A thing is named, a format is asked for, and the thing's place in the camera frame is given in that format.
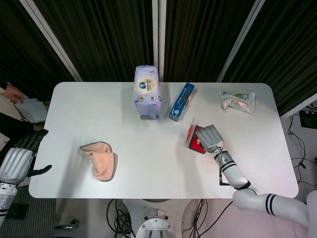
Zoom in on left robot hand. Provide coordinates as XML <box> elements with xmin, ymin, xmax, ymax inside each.
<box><xmin>0</xmin><ymin>129</ymin><xmax>53</xmax><ymax>186</ymax></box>

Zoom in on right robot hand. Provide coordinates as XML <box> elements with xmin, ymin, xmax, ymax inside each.
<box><xmin>195</xmin><ymin>124</ymin><xmax>226</xmax><ymax>153</ymax></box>

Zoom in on robot base column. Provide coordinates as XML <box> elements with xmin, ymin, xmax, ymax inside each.
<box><xmin>121</xmin><ymin>198</ymin><xmax>199</xmax><ymax>238</ymax></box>

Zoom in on red ink pad case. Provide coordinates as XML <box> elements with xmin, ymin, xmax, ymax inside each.
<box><xmin>185</xmin><ymin>118</ymin><xmax>207</xmax><ymax>155</ymax></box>

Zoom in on blue rectangular box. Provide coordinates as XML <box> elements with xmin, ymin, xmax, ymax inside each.
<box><xmin>168</xmin><ymin>82</ymin><xmax>198</xmax><ymax>123</ymax></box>

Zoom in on crumpled clear snack bag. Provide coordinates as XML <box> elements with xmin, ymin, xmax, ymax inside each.
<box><xmin>219</xmin><ymin>90</ymin><xmax>256</xmax><ymax>115</ymax></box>

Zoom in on white paper sheet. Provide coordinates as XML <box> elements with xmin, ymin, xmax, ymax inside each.
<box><xmin>14</xmin><ymin>98</ymin><xmax>48</xmax><ymax>124</ymax></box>

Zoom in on person in beige coat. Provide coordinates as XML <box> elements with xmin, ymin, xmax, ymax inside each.
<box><xmin>0</xmin><ymin>79</ymin><xmax>33</xmax><ymax>154</ymax></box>

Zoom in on light purple tissue pack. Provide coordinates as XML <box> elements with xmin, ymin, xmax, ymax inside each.
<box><xmin>133</xmin><ymin>65</ymin><xmax>162</xmax><ymax>120</ymax></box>

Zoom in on peach cloth grey trim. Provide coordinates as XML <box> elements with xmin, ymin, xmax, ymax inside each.
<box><xmin>79</xmin><ymin>140</ymin><xmax>118</xmax><ymax>182</ymax></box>

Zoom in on black floor cables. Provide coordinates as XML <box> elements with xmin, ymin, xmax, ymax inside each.
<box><xmin>287</xmin><ymin>109</ymin><xmax>317</xmax><ymax>174</ymax></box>

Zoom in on white partition frame post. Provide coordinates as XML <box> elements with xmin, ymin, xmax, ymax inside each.
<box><xmin>19</xmin><ymin>0</ymin><xmax>83</xmax><ymax>82</ymax></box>
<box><xmin>152</xmin><ymin>0</ymin><xmax>167</xmax><ymax>82</ymax></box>
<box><xmin>216</xmin><ymin>0</ymin><xmax>266</xmax><ymax>83</ymax></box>

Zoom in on black cable bundle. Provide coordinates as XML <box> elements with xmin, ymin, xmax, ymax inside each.
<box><xmin>106</xmin><ymin>199</ymin><xmax>137</xmax><ymax>238</ymax></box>

